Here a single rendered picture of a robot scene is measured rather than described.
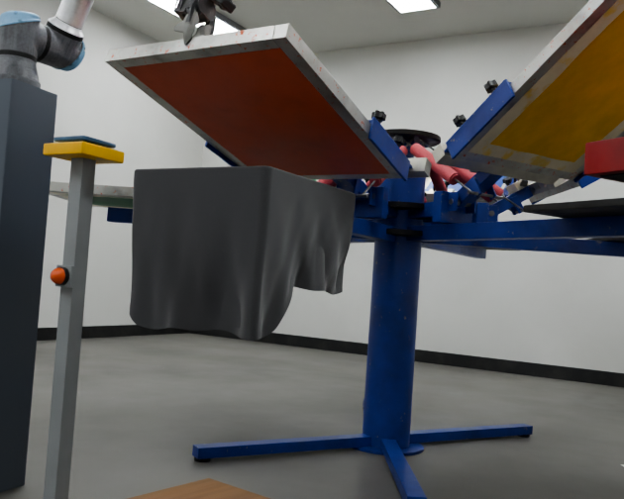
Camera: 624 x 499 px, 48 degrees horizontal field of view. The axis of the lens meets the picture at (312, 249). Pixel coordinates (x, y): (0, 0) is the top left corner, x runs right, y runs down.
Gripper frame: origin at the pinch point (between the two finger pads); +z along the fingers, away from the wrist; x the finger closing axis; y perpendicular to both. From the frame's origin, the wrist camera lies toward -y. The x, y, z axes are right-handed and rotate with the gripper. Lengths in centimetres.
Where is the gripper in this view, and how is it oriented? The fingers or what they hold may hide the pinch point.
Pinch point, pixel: (194, 45)
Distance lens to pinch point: 187.1
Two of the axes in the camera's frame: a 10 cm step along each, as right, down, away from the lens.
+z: -2.0, 9.4, -2.7
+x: -4.6, -3.3, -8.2
